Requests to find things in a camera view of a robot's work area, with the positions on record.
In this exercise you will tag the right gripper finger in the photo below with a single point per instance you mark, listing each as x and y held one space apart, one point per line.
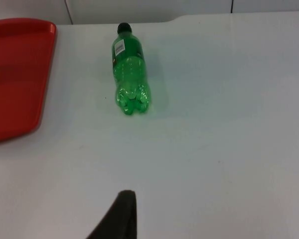
122 219

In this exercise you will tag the green plastic bottle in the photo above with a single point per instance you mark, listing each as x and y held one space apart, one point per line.
130 74

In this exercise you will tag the red tray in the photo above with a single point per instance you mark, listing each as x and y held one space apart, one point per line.
17 79

